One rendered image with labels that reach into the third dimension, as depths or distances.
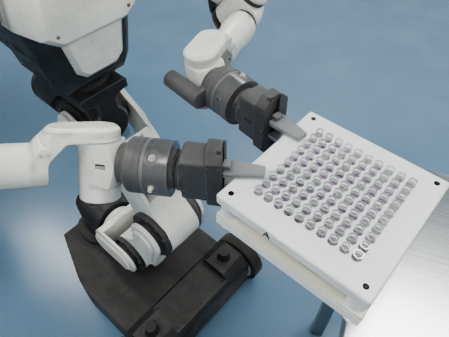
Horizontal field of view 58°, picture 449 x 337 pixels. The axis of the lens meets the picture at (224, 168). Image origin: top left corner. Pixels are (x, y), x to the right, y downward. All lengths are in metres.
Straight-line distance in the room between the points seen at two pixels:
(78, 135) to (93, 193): 0.09
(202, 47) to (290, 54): 2.11
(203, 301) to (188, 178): 0.90
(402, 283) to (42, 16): 0.76
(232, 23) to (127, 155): 0.43
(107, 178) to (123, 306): 0.93
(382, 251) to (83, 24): 0.64
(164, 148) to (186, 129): 1.67
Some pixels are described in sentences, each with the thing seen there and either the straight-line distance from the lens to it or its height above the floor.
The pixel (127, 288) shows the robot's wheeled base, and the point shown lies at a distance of 1.54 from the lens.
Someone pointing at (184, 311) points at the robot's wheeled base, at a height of 0.19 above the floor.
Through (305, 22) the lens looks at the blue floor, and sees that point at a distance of 3.27.
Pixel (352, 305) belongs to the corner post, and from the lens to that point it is 0.56.
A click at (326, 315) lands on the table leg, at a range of 1.50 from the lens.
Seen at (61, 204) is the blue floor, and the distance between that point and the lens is 2.05.
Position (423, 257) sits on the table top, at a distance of 0.82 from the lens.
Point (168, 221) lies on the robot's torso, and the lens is 1.08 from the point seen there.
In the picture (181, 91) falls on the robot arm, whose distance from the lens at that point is 0.77.
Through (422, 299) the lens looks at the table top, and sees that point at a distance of 0.78.
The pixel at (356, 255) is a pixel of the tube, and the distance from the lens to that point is 0.56.
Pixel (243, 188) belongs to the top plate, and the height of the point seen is 1.07.
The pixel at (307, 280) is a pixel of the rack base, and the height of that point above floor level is 1.03.
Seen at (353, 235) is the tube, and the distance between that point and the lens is 0.56.
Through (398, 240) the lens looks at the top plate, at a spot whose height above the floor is 1.07.
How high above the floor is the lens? 1.53
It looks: 48 degrees down
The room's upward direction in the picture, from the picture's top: straight up
